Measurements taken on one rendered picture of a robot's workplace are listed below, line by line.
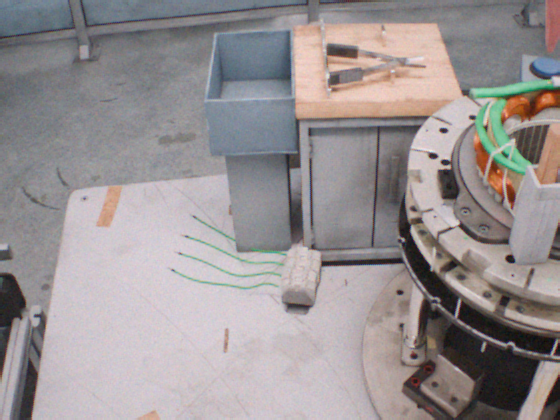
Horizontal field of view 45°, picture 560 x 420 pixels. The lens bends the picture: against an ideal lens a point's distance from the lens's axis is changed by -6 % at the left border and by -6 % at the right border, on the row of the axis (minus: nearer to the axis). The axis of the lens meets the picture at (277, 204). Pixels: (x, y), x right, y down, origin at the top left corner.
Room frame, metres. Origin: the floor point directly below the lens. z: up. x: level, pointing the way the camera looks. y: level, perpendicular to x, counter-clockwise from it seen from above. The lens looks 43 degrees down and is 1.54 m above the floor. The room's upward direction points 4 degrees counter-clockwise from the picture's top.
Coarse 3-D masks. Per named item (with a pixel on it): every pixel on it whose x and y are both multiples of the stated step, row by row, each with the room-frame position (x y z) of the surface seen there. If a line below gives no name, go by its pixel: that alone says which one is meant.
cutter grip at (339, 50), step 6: (330, 48) 0.76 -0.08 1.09; (336, 48) 0.76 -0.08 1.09; (342, 48) 0.76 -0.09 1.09; (348, 48) 0.76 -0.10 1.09; (354, 48) 0.75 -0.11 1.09; (330, 54) 0.76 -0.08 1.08; (336, 54) 0.76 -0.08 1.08; (342, 54) 0.76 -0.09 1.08; (348, 54) 0.76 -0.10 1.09; (354, 54) 0.75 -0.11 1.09
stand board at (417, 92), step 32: (352, 32) 0.85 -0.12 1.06; (416, 32) 0.84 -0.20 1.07; (320, 64) 0.77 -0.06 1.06; (352, 64) 0.76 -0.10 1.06; (448, 64) 0.76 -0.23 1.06; (320, 96) 0.70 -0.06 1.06; (352, 96) 0.69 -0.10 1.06; (384, 96) 0.69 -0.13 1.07; (416, 96) 0.69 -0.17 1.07; (448, 96) 0.68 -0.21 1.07
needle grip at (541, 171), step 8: (552, 128) 0.40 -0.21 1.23; (552, 136) 0.40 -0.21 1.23; (544, 144) 0.40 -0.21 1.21; (552, 144) 0.40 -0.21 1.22; (544, 152) 0.40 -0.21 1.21; (552, 152) 0.39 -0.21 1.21; (544, 160) 0.40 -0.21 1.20; (552, 160) 0.39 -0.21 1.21; (544, 168) 0.40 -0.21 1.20; (552, 168) 0.39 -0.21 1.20; (544, 176) 0.40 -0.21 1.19; (552, 176) 0.39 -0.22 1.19
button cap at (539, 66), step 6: (540, 60) 0.79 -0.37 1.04; (546, 60) 0.79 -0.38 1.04; (552, 60) 0.79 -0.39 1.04; (534, 66) 0.78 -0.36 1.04; (540, 66) 0.78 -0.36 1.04; (546, 66) 0.78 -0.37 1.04; (552, 66) 0.78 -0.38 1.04; (558, 66) 0.78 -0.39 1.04; (540, 72) 0.77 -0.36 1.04; (546, 72) 0.77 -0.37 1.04; (552, 72) 0.76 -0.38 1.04; (558, 72) 0.77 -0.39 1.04
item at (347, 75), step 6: (330, 72) 0.70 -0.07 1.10; (336, 72) 0.70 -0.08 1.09; (342, 72) 0.70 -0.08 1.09; (348, 72) 0.70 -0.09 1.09; (354, 72) 0.70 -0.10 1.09; (360, 72) 0.70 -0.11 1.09; (330, 78) 0.70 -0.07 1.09; (336, 78) 0.70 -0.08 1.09; (342, 78) 0.70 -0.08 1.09; (348, 78) 0.70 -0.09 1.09; (354, 78) 0.70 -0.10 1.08; (360, 78) 0.70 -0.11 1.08; (330, 84) 0.70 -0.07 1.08; (336, 84) 0.70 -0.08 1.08
